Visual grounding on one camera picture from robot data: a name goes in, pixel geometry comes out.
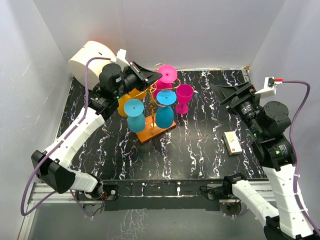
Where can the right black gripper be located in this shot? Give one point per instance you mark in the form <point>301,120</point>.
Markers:
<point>224,93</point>

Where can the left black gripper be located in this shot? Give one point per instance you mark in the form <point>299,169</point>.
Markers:
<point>144,76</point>

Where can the magenta wine glass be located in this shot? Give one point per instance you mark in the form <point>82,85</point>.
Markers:
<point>184,95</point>
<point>169,75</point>

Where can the blue wine glass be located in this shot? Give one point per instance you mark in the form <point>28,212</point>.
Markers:
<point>164,116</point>
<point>136,120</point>

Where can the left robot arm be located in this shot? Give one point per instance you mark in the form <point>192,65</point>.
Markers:
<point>52,166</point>

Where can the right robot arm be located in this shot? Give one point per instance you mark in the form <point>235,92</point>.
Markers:
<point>289,219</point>

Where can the small white box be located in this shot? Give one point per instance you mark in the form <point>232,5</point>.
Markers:
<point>232,143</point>

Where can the white cylindrical container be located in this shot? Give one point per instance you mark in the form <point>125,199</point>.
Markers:
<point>77,63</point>

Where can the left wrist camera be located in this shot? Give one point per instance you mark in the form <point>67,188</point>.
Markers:
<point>120,59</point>

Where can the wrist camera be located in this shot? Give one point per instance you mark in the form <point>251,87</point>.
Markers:
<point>120,59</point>
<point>269,87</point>

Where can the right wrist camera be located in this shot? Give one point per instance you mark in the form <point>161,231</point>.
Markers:
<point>269,87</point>

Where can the gold wire wine glass rack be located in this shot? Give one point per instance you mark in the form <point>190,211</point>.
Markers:
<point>151,129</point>

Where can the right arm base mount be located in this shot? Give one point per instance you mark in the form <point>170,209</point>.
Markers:
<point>217,192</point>

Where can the aluminium table frame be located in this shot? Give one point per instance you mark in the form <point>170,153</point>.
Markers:
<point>289,220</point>

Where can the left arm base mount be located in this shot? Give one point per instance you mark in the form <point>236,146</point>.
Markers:
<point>104,191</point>

